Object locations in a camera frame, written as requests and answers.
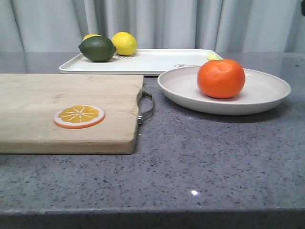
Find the wooden cutting board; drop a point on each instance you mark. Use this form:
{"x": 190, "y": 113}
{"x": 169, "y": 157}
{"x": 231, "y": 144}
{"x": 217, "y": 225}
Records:
{"x": 29, "y": 102}

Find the grey curtain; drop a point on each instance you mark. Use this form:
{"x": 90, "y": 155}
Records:
{"x": 219, "y": 25}

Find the yellow plastic fork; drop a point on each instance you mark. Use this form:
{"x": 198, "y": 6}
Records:
{"x": 213, "y": 56}

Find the beige round plate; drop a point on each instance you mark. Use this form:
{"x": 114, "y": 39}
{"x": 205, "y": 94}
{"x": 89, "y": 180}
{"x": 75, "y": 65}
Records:
{"x": 260, "y": 93}

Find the yellow lemon left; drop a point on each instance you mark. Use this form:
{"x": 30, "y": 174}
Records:
{"x": 90, "y": 35}

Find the yellow lemon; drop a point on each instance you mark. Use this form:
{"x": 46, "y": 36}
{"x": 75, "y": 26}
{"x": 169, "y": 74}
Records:
{"x": 125, "y": 43}
{"x": 90, "y": 35}

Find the white bear tray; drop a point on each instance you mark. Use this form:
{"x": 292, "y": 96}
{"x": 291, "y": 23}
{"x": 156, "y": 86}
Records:
{"x": 147, "y": 62}

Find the orange slice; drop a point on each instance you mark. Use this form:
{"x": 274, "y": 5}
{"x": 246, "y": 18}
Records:
{"x": 79, "y": 116}

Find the yellow lemon right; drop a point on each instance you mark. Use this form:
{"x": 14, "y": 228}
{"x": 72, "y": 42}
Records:
{"x": 125, "y": 43}

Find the orange mandarin fruit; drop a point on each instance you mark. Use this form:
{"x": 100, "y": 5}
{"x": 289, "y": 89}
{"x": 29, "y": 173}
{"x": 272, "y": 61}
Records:
{"x": 221, "y": 78}

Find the dark green lime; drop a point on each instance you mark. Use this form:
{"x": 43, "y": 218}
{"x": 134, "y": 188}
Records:
{"x": 97, "y": 48}

